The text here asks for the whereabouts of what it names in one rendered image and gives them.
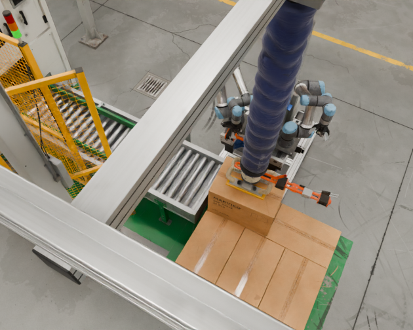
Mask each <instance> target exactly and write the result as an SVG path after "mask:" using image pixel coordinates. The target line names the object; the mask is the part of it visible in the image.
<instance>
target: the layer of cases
mask: <svg viewBox="0 0 413 330"><path fill-rule="evenodd" d="M281 204H282V203H280V206H279V208H278V210H277V213H276V215H275V218H274V220H273V223H272V225H271V228H270V230H269V232H268V235H267V236H265V235H263V234H260V233H259V232H256V231H254V230H251V229H249V228H247V227H244V226H242V225H240V224H238V223H235V222H233V221H230V220H229V219H226V218H224V217H221V216H219V215H216V214H215V213H212V212H210V211H208V209H207V210H206V212H205V214H204V215H203V217H202V218H201V220H200V221H199V224H198V225H197V227H196V228H195V230H194V231H193V233H192V235H191V236H190V238H189V240H188V241H187V243H186V245H185V246H184V248H183V250H182V251H181V253H180V254H179V256H178V258H177V260H176V261H175V263H177V264H179V265H180V266H182V267H184V268H186V269H188V270H190V271H191V272H193V273H195V274H196V275H198V276H200V277H202V278H204V279H206V280H207V281H209V282H211V283H213V284H214V285H217V286H218V287H220V288H222V289H223V290H225V291H227V292H228V293H231V294H232V295H234V296H236V297H238V298H240V299H241V300H243V301H244V302H246V303H248V304H250V305H252V306H254V307H255V308H257V309H259V310H261V311H262V312H265V313H266V314H268V315H270V316H271V317H273V318H275V319H277V320H279V321H281V322H283V323H284V324H286V325H288V326H289V327H291V328H293V329H295V330H304V329H305V325H306V323H307V321H308V318H309V315H310V313H311V310H312V308H313V305H314V303H315V299H316V298H317V295H318V292H319V290H320V287H321V284H322V282H323V279H324V277H325V274H326V271H327V268H328V266H329V264H330V261H331V258H332V256H333V253H334V250H335V249H336V245H337V243H338V240H339V238H340V235H341V233H342V232H341V231H339V230H337V229H335V228H333V227H330V226H328V225H326V224H324V223H322V222H320V221H318V220H316V219H314V218H312V217H310V216H308V215H306V214H304V213H302V212H300V211H297V210H295V209H293V208H291V207H289V206H287V205H285V204H282V205H281Z"/></svg>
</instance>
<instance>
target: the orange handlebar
mask: <svg viewBox="0 0 413 330"><path fill-rule="evenodd" d="M236 139H239V140H241V141H243V137H240V136H236ZM237 164H238V165H240V162H236V163H234V167H236V168H237V169H240V170H241V167H240V166H237ZM264 175H267V176H269V177H275V176H274V175H271V174H268V173H265V174H264ZM260 178H262V179H265V180H267V181H270V182H272V183H274V184H275V183H276V181H274V180H272V179H269V178H267V177H264V176H261V177H260ZM287 184H288V185H291V186H292V187H289V186H287V185H286V187H285V188H287V189H290V190H291V191H292V192H294V193H299V194H302V193H303V192H302V191H299V190H298V189H301V190H304V188H303V187H301V186H299V185H297V184H295V183H291V182H287ZM312 194H314V195H315V196H319V195H320V194H318V193H316V192H312ZM311 198H312V199H314V200H318V198H316V197H314V196H311Z"/></svg>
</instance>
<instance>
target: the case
mask: <svg viewBox="0 0 413 330"><path fill-rule="evenodd" d="M232 160H233V158H231V157H229V156H226V159H225V160H224V163H223V164H222V166H221V168H220V170H219V172H218V174H217V175H216V177H215V179H214V181H213V183H212V185H211V187H210V188H209V190H208V211H210V212H212V213H215V214H216V215H219V216H221V217H224V218H226V219H229V220H230V221H233V222H235V223H238V224H240V225H242V226H244V227H247V228H249V229H251V230H254V231H256V232H259V233H260V234H263V235H265V236H267V235H268V232H269V230H270V228H271V225H272V223H273V220H274V218H275V215H276V213H277V210H278V208H279V206H280V203H281V200H282V199H283V196H284V193H285V191H286V188H285V189H284V190H280V189H278V188H276V187H274V186H275V184H274V183H272V184H273V186H272V190H271V192H270V193H269V194H266V196H265V198H264V200H261V199H259V198H256V197H255V196H252V195H249V194H247V193H245V192H242V191H240V190H237V189H234V188H233V187H230V186H228V185H226V181H227V177H226V172H227V170H228V168H229V167H231V162H232ZM231 175H233V176H235V177H238V178H240V179H242V177H241V174H239V173H237V172H234V171H232V173H231ZM255 185H257V186H259V187H262V188H264V189H267V185H266V184H264V183H261V182H259V183H257V184H255Z"/></svg>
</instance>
